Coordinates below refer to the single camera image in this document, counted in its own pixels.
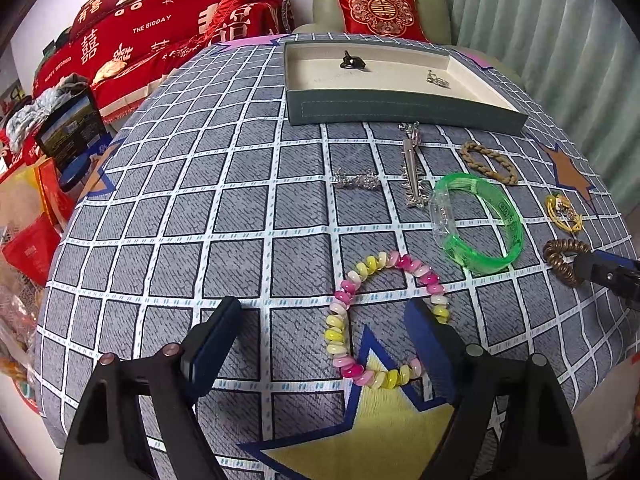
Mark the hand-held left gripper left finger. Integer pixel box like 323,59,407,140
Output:
59,296,243,480

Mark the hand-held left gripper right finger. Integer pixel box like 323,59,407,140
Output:
404,299,588,480

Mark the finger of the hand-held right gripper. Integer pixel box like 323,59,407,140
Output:
572,251,640,311

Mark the brown spiral hair tie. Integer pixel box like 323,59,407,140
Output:
542,238,593,288

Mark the yellow flower hair tie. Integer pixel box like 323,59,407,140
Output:
545,192,585,233

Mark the pink yellow beaded bracelet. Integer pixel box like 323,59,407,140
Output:
324,251,448,391

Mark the green translucent bangle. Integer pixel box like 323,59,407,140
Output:
429,172,526,276

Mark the silver rhinestone clip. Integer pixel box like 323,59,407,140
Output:
332,167,381,192

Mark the beige braided bracelet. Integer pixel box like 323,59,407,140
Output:
460,141,521,187

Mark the long silver hair clip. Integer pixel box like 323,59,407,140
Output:
398,121,432,209

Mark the grey jewelry tray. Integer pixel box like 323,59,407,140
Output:
283,37,530,136

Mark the grey checked tablecloth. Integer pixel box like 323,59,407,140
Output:
32,32,636,480

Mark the red bag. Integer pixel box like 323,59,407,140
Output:
2,220,63,286

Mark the blue round tin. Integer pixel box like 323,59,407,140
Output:
59,155,93,193

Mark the orange bag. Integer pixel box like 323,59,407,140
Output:
0,157,76,241

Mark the pale green curtain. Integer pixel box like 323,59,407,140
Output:
425,0,640,246

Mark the grey knitted cloth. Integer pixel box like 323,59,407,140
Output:
10,74,91,151

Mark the red printed blanket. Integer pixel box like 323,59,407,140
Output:
32,0,288,123

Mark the red embroidered cushion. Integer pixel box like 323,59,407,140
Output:
331,0,428,43

